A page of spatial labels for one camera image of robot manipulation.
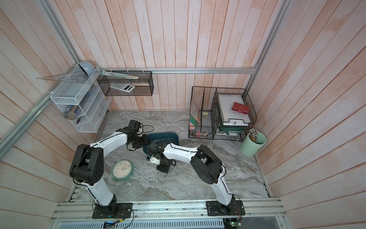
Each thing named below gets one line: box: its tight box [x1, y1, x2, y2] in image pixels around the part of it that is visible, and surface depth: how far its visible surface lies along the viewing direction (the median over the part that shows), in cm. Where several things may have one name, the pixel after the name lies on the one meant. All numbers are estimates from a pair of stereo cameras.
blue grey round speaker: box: [78, 60, 95, 77], surface depth 85 cm
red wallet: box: [231, 102, 250, 115], surface depth 93 cm
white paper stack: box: [218, 94, 251, 126], surface depth 94 cm
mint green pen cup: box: [240, 131, 267, 157], surface depth 87 cm
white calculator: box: [110, 83, 136, 93], surface depth 100 cm
